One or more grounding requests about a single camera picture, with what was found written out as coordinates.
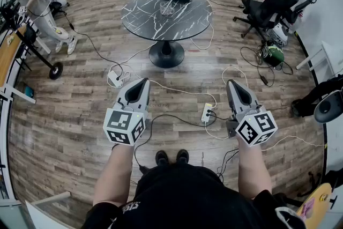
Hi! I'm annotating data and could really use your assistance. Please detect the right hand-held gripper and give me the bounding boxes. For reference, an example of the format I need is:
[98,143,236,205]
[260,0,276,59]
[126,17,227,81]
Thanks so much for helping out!
[226,79,279,147]

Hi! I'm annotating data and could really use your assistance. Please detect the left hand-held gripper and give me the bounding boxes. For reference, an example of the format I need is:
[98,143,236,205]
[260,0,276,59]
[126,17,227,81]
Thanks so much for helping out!
[103,78,151,147]

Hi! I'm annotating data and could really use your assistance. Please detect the clear glass with straw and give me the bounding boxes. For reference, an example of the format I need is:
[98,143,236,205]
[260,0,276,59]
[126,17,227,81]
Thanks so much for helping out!
[159,0,176,17]

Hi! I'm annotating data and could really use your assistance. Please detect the person's right forearm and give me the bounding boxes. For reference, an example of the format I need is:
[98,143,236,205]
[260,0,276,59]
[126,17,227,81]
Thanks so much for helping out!
[237,138,273,200]

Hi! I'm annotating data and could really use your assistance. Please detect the person's left forearm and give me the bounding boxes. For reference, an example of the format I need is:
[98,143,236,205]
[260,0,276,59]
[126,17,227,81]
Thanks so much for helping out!
[93,143,135,207]

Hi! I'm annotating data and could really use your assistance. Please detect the white power strip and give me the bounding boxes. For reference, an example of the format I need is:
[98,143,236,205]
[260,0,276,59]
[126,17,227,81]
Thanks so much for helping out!
[200,102,214,123]
[107,70,124,88]

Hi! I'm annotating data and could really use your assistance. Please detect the person's black left shoe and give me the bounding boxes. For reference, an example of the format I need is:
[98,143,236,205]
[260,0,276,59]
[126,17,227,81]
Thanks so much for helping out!
[155,150,170,166]

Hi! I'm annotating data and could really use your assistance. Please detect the person's black shoe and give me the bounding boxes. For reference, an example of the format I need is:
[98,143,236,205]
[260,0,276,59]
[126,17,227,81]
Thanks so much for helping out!
[176,149,190,165]
[155,150,170,166]

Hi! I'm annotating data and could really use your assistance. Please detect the white grey device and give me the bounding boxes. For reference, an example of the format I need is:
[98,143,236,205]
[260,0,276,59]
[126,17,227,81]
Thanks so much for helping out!
[267,22,289,48]

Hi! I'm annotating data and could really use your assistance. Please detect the person's black right shoe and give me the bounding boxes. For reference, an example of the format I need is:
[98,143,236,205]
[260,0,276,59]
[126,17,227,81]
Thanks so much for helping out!
[176,149,190,165]

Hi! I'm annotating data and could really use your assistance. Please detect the round black marble table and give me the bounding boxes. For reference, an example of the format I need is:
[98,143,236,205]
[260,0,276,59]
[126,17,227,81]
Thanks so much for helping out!
[121,0,214,69]

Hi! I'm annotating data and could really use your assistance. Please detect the black mesh office chair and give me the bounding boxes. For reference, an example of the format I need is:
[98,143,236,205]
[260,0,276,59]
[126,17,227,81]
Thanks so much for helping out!
[233,0,318,41]

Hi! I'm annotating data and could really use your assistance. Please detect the white table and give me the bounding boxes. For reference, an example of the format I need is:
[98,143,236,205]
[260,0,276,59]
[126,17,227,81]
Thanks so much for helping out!
[295,40,343,84]

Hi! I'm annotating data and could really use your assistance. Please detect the black wheeled stand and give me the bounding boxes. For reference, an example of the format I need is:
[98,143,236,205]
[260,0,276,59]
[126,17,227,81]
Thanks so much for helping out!
[14,25,64,80]

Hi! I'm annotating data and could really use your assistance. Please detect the blue small container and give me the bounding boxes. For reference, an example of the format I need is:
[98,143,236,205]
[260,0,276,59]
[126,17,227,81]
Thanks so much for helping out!
[23,84,35,99]

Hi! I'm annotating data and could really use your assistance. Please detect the person's black shirt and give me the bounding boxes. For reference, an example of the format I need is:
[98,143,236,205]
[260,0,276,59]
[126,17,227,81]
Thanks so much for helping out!
[81,162,308,229]

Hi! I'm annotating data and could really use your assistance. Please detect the wooden desk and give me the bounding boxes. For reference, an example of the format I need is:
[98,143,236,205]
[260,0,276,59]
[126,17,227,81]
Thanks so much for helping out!
[0,24,37,105]

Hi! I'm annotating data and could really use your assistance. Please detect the yellow round board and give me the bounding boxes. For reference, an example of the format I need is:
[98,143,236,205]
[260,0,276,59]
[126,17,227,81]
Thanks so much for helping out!
[295,182,335,229]

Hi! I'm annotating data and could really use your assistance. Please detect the tangled black cables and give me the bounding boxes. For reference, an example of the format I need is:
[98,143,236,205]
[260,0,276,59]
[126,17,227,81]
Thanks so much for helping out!
[240,44,294,88]

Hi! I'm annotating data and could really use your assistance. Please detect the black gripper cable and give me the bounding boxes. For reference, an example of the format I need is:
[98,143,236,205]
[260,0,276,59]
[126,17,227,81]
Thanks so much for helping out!
[132,114,218,170]

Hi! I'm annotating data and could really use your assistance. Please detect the white floor cable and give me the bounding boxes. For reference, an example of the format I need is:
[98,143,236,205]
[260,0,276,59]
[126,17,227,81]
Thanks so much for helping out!
[123,71,218,109]

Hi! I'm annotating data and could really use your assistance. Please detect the white looped cable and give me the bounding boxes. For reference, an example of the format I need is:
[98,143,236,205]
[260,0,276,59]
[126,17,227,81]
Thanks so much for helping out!
[188,23,215,51]

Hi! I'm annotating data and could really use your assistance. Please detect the black floor cable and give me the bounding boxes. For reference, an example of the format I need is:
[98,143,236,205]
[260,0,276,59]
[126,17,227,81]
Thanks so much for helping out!
[62,11,124,82]

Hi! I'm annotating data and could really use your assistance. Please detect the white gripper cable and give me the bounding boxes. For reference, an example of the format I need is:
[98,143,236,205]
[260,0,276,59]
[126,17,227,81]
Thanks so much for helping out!
[261,135,327,152]

